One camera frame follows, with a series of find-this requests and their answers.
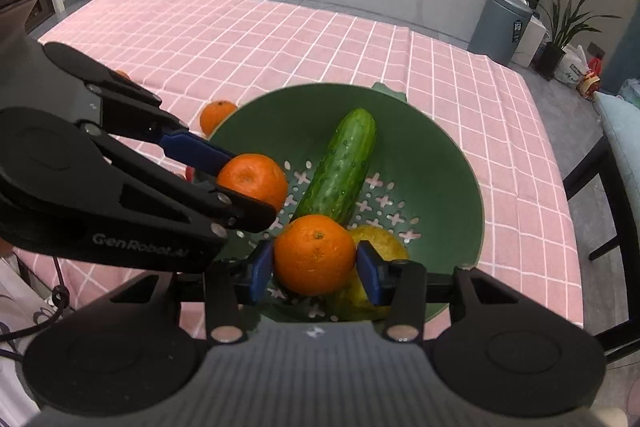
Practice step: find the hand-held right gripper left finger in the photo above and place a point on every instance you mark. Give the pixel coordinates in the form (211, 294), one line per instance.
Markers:
(261, 269)

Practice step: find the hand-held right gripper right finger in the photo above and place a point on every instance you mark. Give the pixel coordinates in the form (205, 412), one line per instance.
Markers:
(369, 272)

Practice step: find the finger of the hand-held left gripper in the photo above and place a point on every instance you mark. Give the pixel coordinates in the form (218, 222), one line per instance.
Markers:
(240, 208)
(195, 149)

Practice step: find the green colander bowl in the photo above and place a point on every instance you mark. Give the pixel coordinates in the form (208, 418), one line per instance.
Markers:
(425, 167)

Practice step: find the yellow-green pear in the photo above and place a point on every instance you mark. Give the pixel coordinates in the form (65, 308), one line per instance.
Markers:
(385, 247)

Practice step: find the green cucumber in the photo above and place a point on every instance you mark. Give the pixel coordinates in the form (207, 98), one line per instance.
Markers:
(340, 167)

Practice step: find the pink checked tablecloth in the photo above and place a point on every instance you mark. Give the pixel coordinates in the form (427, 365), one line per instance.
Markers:
(300, 47)

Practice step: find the black wooden chair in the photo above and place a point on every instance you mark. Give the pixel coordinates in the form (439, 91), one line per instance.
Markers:
(607, 217)

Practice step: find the grey trash can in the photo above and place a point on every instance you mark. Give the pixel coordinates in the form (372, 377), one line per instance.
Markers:
(500, 27)

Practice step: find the long-leaf potted plant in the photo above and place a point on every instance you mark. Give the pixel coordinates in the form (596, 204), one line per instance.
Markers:
(550, 57)

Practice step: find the light blue seat cushion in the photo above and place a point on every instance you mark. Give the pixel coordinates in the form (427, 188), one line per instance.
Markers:
(622, 142)

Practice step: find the white plastic bag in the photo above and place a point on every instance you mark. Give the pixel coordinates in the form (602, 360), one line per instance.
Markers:
(570, 69)

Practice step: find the red orange package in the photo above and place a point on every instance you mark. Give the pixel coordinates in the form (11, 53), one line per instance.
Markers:
(590, 87)

